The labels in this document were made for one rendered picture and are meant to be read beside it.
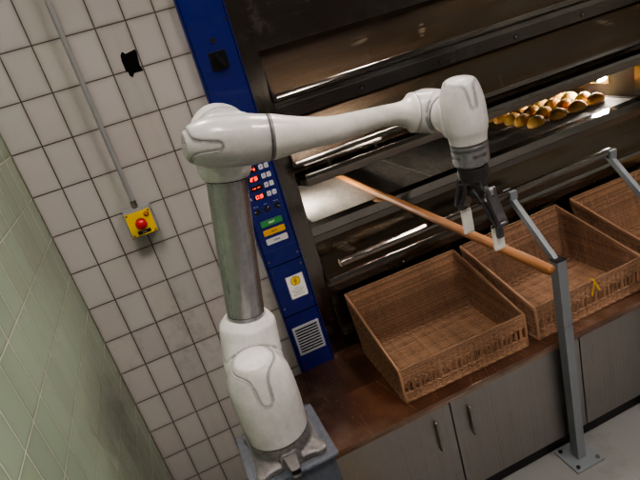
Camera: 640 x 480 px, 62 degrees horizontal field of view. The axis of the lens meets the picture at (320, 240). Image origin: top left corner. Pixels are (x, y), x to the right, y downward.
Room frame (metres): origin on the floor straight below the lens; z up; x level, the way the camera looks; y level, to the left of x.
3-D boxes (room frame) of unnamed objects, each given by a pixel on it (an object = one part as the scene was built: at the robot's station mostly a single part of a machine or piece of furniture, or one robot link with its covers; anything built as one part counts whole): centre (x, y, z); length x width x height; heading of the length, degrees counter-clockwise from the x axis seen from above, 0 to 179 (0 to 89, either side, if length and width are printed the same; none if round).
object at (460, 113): (1.26, -0.41, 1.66); 0.13 x 0.11 x 0.16; 11
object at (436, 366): (1.88, -0.35, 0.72); 0.56 x 0.49 x 0.28; 103
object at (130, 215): (1.87, 0.60, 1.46); 0.10 x 0.07 x 0.10; 104
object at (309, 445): (1.07, 0.23, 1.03); 0.22 x 0.18 x 0.06; 14
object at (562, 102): (2.84, -1.31, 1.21); 0.61 x 0.48 x 0.06; 14
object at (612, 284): (2.02, -0.92, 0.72); 0.56 x 0.49 x 0.28; 105
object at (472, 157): (1.25, -0.41, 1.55); 0.09 x 0.09 x 0.06
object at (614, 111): (2.30, -0.84, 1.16); 1.80 x 0.06 x 0.04; 104
